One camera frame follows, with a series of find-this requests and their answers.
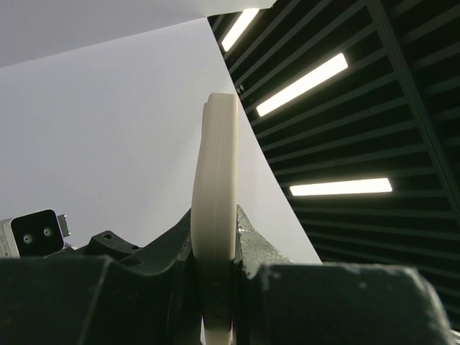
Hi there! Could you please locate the ceiling light strip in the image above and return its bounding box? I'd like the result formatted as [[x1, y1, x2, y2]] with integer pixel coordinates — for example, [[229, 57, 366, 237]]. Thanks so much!
[[221, 8, 259, 52], [289, 178, 392, 196], [256, 52, 349, 117]]

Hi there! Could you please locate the phone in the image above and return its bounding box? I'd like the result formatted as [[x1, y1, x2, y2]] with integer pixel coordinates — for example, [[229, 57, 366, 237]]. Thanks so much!
[[190, 93, 238, 344]]

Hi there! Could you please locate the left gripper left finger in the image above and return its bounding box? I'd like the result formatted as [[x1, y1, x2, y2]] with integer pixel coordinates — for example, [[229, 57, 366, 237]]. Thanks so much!
[[1, 214, 201, 344]]

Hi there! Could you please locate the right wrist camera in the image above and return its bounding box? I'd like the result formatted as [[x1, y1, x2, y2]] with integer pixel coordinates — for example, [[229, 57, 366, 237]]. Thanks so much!
[[1, 208, 70, 259]]

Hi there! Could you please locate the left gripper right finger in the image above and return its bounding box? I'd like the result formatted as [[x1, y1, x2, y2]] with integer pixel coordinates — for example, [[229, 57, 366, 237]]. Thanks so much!
[[233, 209, 453, 344]]

